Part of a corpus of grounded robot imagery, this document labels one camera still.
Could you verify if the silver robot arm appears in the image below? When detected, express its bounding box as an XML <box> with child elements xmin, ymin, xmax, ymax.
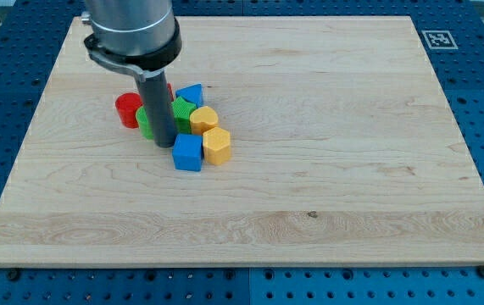
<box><xmin>84</xmin><ymin>0</ymin><xmax>182</xmax><ymax>82</ymax></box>

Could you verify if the yellow hexagon block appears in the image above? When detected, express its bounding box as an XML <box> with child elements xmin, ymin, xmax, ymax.
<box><xmin>203</xmin><ymin>127</ymin><xmax>231</xmax><ymax>165</ymax></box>

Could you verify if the yellow heart block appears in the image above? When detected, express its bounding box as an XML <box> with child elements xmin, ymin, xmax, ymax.
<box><xmin>189</xmin><ymin>106</ymin><xmax>219</xmax><ymax>136</ymax></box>

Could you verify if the blue cube block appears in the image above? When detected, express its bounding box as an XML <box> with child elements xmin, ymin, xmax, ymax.
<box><xmin>172</xmin><ymin>134</ymin><xmax>203</xmax><ymax>172</ymax></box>

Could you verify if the green star block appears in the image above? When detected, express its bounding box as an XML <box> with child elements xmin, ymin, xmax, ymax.
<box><xmin>171</xmin><ymin>97</ymin><xmax>197</xmax><ymax>134</ymax></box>

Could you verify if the blue triangle block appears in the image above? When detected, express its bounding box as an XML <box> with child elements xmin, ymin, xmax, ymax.
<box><xmin>175</xmin><ymin>83</ymin><xmax>204</xmax><ymax>108</ymax></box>

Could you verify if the red block behind rod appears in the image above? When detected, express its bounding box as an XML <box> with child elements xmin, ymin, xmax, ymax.
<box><xmin>167</xmin><ymin>83</ymin><xmax>175</xmax><ymax>102</ymax></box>

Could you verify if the green round block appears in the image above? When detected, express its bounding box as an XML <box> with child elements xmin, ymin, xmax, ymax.
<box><xmin>136</xmin><ymin>106</ymin><xmax>154</xmax><ymax>140</ymax></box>

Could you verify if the light wooden board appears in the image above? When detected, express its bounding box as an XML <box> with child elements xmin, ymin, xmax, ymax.
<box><xmin>0</xmin><ymin>16</ymin><xmax>484</xmax><ymax>269</ymax></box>

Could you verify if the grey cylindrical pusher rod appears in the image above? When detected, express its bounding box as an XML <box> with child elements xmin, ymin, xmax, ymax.
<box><xmin>136</xmin><ymin>69</ymin><xmax>178</xmax><ymax>147</ymax></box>

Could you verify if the red cylinder block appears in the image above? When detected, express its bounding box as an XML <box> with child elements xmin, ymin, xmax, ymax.
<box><xmin>114</xmin><ymin>92</ymin><xmax>142</xmax><ymax>129</ymax></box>

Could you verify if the white fiducial marker tag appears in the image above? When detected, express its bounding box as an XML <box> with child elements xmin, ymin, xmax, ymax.
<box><xmin>422</xmin><ymin>30</ymin><xmax>458</xmax><ymax>50</ymax></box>

